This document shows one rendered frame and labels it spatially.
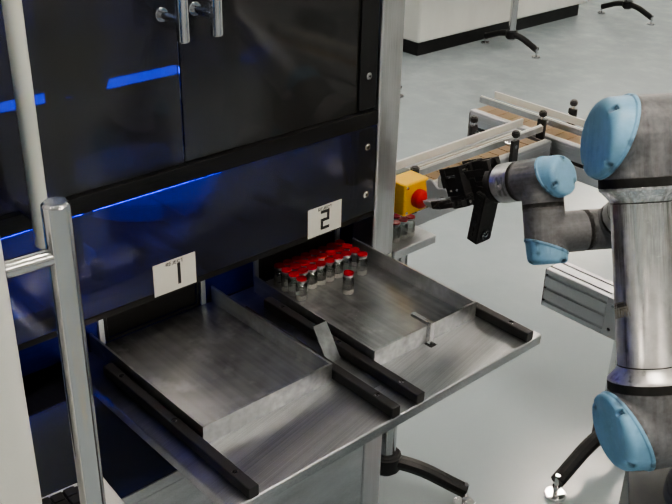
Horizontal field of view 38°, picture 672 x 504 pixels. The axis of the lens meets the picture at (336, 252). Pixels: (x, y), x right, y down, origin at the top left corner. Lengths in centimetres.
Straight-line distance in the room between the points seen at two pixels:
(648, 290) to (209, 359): 74
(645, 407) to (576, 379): 186
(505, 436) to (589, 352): 59
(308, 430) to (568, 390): 180
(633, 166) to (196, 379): 78
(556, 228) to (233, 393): 63
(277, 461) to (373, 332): 39
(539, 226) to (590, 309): 98
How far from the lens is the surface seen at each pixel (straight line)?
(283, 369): 166
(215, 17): 149
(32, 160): 138
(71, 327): 89
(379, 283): 191
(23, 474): 94
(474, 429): 300
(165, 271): 165
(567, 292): 273
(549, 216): 175
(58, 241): 85
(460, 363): 170
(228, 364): 167
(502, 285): 376
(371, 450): 229
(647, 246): 142
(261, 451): 149
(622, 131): 138
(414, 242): 208
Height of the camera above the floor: 182
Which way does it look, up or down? 28 degrees down
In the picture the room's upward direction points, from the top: 1 degrees clockwise
